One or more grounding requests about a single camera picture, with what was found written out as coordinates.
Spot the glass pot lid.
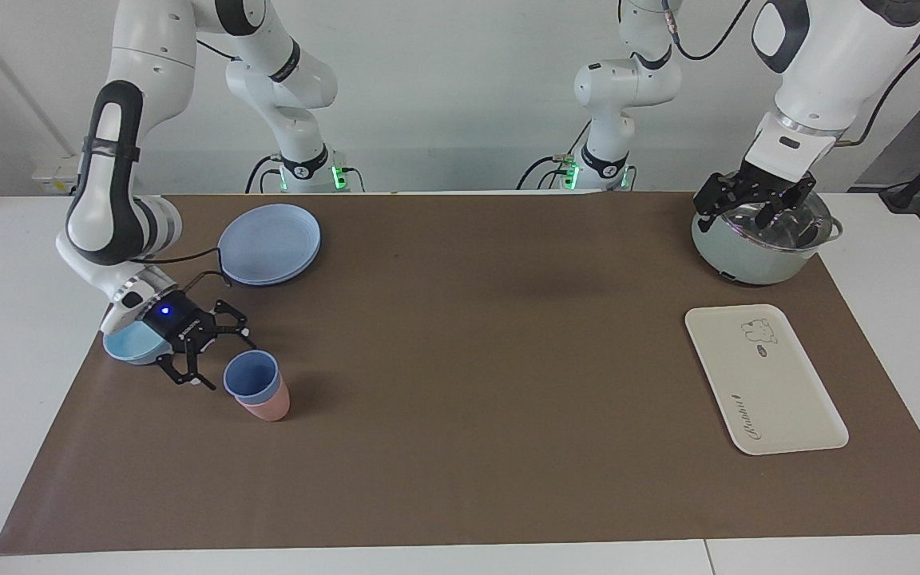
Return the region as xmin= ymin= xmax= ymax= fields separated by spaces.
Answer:
xmin=695 ymin=190 xmax=836 ymax=253

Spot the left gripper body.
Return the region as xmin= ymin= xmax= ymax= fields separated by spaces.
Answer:
xmin=738 ymin=160 xmax=818 ymax=212

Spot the small blue bowl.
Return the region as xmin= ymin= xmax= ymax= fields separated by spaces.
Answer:
xmin=102 ymin=318 xmax=175 ymax=367

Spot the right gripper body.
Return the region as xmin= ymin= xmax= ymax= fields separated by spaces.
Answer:
xmin=141 ymin=291 xmax=221 ymax=357

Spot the pale green pot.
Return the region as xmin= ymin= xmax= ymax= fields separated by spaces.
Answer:
xmin=691 ymin=209 xmax=845 ymax=287

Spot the blue plate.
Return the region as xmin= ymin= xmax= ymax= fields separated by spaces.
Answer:
xmin=224 ymin=236 xmax=323 ymax=288
xmin=218 ymin=204 xmax=322 ymax=281

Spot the blue cup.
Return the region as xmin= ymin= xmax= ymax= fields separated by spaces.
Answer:
xmin=223 ymin=350 xmax=282 ymax=405

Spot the black cable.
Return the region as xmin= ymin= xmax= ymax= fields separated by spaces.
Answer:
xmin=137 ymin=244 xmax=232 ymax=290
xmin=245 ymin=153 xmax=282 ymax=194
xmin=661 ymin=0 xmax=753 ymax=62
xmin=837 ymin=22 xmax=920 ymax=149
xmin=517 ymin=154 xmax=571 ymax=191

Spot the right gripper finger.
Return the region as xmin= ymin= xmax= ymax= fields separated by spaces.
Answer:
xmin=155 ymin=345 xmax=218 ymax=393
xmin=206 ymin=299 xmax=259 ymax=351

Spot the pink cup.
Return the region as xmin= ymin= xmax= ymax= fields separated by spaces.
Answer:
xmin=234 ymin=375 xmax=291 ymax=422

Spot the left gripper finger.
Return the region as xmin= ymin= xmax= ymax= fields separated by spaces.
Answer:
xmin=752 ymin=198 xmax=793 ymax=234
xmin=693 ymin=171 xmax=750 ymax=218

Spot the cream tray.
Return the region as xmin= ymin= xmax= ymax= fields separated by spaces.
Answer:
xmin=684 ymin=303 xmax=851 ymax=457

